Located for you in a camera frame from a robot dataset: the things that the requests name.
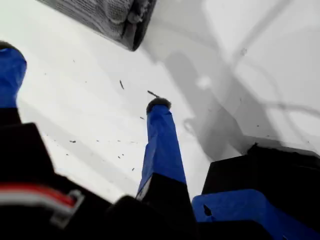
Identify grey striped towel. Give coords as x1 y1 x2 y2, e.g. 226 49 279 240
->
37 0 158 52

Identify red white servo wire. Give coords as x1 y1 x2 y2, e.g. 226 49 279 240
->
0 183 85 226

